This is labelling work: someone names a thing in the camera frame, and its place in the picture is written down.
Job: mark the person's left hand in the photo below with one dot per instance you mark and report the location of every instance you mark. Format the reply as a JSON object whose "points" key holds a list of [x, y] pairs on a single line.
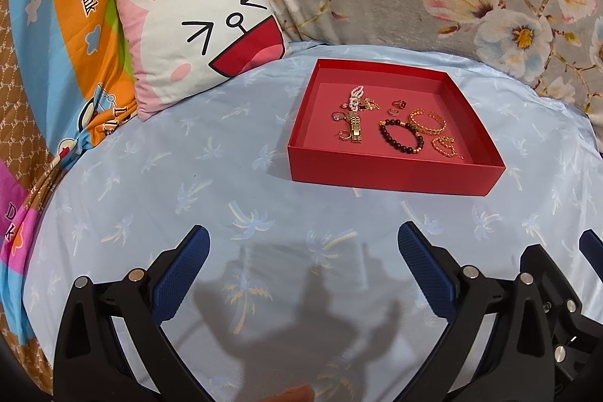
{"points": [[289, 395]]}

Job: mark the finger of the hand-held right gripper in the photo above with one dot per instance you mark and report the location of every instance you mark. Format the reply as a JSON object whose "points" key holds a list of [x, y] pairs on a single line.
{"points": [[594, 246], [541, 260]]}

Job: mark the gold wrist watch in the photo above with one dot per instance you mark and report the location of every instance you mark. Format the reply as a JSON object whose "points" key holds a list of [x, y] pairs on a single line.
{"points": [[353, 126]]}

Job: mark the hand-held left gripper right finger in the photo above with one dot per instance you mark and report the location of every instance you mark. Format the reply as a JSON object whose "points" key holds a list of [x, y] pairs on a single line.
{"points": [[424, 270]]}

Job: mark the pink white cartoon pillow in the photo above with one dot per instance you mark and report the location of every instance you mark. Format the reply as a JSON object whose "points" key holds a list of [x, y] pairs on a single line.
{"points": [[188, 6]]}

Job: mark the light blue palm bedsheet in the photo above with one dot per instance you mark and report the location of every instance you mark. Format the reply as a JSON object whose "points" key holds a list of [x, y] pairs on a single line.
{"points": [[165, 176]]}

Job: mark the pearl hair clip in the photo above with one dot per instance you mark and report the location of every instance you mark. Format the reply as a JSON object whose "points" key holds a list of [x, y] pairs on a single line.
{"points": [[354, 98]]}

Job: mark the colourful cartoon blanket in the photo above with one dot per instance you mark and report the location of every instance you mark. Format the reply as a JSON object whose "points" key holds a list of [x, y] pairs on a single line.
{"points": [[61, 30]]}

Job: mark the red jewelry box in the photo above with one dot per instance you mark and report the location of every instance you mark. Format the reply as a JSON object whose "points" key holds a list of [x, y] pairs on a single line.
{"points": [[391, 176]]}

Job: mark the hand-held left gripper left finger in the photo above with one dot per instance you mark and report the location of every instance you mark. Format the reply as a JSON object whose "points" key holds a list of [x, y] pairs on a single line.
{"points": [[181, 270]]}

